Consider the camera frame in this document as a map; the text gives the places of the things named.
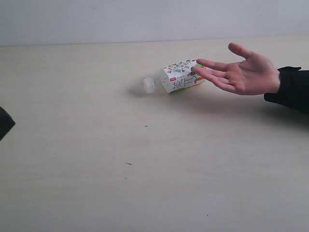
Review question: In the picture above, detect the person's open bare hand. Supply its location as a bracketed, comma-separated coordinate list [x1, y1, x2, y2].
[191, 43, 280, 96]

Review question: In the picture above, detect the black sleeved forearm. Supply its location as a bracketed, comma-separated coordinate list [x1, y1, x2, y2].
[264, 66, 309, 114]

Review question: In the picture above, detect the square clear tea bottle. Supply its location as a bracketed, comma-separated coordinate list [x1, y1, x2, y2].
[143, 58, 206, 94]

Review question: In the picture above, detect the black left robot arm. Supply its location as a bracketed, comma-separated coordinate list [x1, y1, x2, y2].
[0, 107, 15, 141]

